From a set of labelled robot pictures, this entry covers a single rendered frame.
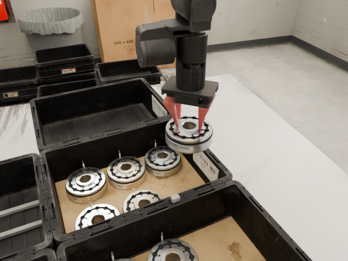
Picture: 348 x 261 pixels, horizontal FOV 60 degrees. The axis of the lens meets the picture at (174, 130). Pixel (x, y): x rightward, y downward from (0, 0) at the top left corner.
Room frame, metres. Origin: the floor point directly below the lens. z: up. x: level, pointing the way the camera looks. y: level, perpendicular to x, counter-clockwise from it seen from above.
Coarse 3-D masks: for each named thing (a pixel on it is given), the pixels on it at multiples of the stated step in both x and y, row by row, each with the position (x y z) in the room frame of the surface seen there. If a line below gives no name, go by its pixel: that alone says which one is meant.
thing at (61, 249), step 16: (208, 192) 0.46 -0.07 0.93; (240, 192) 0.46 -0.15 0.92; (160, 208) 0.41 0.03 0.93; (256, 208) 0.42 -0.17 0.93; (112, 224) 0.37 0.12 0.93; (128, 224) 0.38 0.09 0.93; (272, 224) 0.37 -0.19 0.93; (80, 240) 0.34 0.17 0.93; (288, 240) 0.34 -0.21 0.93; (64, 256) 0.31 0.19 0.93; (304, 256) 0.31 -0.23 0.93
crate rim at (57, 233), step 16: (128, 128) 0.70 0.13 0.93; (64, 144) 0.63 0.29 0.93; (80, 144) 0.63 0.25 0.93; (48, 176) 0.51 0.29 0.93; (48, 192) 0.46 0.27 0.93; (192, 192) 0.46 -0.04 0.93; (48, 208) 0.41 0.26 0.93; (144, 208) 0.41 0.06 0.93; (96, 224) 0.38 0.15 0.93; (64, 240) 0.34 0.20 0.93
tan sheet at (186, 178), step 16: (176, 176) 0.61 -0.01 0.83; (192, 176) 0.61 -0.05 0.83; (64, 192) 0.55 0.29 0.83; (112, 192) 0.55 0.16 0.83; (128, 192) 0.55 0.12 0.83; (160, 192) 0.55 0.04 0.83; (176, 192) 0.55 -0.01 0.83; (64, 208) 0.50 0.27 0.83; (80, 208) 0.50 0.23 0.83; (64, 224) 0.45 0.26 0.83
